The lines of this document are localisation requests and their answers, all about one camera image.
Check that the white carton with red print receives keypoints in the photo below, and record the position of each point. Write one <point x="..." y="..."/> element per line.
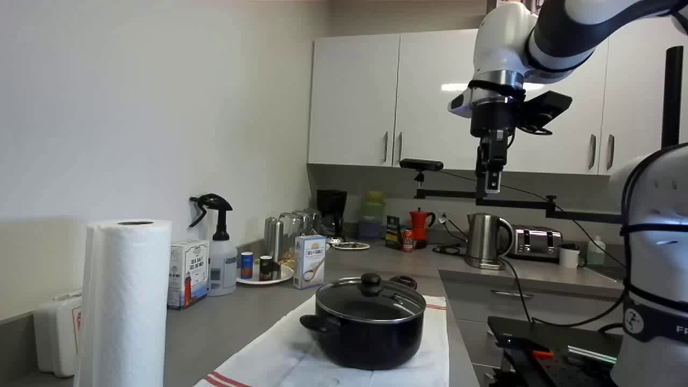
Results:
<point x="188" y="272"/>

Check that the tall metal canister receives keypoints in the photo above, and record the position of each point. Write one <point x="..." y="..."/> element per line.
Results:
<point x="277" y="240"/>

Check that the small jar with blue label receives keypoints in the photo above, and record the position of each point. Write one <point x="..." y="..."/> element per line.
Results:
<point x="246" y="265"/>

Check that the small flat dish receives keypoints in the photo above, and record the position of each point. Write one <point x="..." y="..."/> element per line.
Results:
<point x="350" y="245"/>

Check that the white cabinet door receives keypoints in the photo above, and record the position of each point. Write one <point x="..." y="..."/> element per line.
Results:
<point x="567" y="147"/>
<point x="635" y="107"/>
<point x="355" y="100"/>
<point x="431" y="107"/>

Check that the spray bottle with black trigger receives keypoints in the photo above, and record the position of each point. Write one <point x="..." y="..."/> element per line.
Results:
<point x="223" y="265"/>

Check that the green stacked containers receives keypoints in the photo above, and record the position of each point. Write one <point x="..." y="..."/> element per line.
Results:
<point x="373" y="216"/>

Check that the white carton with grey print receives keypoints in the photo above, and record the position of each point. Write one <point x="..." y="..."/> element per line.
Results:
<point x="310" y="261"/>

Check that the black coffee machine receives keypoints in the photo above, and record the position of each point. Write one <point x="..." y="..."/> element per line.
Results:
<point x="331" y="209"/>

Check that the black cooking pot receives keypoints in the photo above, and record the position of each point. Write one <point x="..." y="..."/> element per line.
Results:
<point x="368" y="346"/>

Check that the white plastic container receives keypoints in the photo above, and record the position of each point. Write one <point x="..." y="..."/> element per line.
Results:
<point x="57" y="335"/>

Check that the black device with red button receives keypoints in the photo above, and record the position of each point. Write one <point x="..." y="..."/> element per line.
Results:
<point x="551" y="355"/>

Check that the metal utensil rack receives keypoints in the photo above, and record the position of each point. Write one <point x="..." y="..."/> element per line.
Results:
<point x="301" y="224"/>

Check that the white cup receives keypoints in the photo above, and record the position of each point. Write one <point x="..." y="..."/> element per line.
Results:
<point x="568" y="257"/>

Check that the small dark jar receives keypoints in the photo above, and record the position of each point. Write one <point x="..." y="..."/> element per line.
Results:
<point x="268" y="266"/>

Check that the white plate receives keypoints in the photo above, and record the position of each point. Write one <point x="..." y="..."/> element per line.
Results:
<point x="250" y="283"/>

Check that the white paper towel roll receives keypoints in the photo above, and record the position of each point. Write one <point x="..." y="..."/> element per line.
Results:
<point x="127" y="301"/>

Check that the black camera on mount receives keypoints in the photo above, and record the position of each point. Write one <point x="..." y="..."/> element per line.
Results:
<point x="422" y="163"/>

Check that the silver toaster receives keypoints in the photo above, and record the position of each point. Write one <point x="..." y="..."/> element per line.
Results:
<point x="536" y="244"/>

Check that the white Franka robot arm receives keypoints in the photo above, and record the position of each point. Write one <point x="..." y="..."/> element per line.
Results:
<point x="509" y="36"/>

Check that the steel electric kettle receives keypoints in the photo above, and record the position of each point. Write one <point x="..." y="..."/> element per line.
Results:
<point x="486" y="240"/>

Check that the small pale bottle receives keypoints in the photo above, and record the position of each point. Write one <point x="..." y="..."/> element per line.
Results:
<point x="596" y="253"/>

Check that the white cloth with red stripes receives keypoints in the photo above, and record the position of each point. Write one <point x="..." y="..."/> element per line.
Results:
<point x="287" y="357"/>

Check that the black vertical pole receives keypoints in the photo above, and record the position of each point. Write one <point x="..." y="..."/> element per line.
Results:
<point x="671" y="97"/>

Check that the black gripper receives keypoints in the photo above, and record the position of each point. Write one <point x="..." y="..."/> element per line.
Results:
<point x="493" y="119"/>

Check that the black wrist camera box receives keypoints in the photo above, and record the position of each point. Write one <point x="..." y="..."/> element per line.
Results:
<point x="542" y="107"/>

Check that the red moka pot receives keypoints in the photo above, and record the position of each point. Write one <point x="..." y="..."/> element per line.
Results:
<point x="420" y="226"/>

